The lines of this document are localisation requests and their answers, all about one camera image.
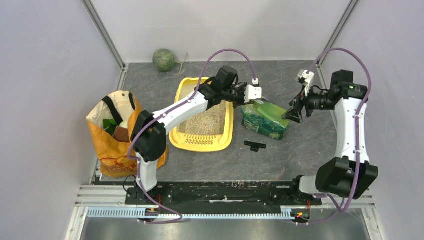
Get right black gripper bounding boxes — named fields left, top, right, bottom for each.
left=281, top=84, right=336, bottom=124

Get green litter bag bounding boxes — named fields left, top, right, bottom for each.
left=240, top=99, right=290, bottom=141

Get black bag clip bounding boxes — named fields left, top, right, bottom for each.
left=244, top=141, right=267, bottom=152

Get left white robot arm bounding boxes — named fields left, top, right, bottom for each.
left=129, top=65, right=262, bottom=204

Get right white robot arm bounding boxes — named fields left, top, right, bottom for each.
left=282, top=70, right=379, bottom=205

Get yellow litter box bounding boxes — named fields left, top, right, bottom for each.
left=168, top=77, right=235, bottom=153

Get green round ball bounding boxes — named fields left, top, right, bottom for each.
left=152, top=48, right=175, bottom=72

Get orange shopping bag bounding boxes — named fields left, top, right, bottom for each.
left=86, top=90, right=169, bottom=178

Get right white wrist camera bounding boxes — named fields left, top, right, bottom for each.
left=297, top=69, right=315, bottom=97

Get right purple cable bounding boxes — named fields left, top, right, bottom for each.
left=291, top=47, right=373, bottom=227

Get purple cable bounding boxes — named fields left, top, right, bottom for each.
left=126, top=48, right=259, bottom=225
left=291, top=47, right=373, bottom=227

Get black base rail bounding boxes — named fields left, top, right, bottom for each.
left=125, top=181, right=322, bottom=215

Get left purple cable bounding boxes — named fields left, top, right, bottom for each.
left=126, top=48, right=259, bottom=225

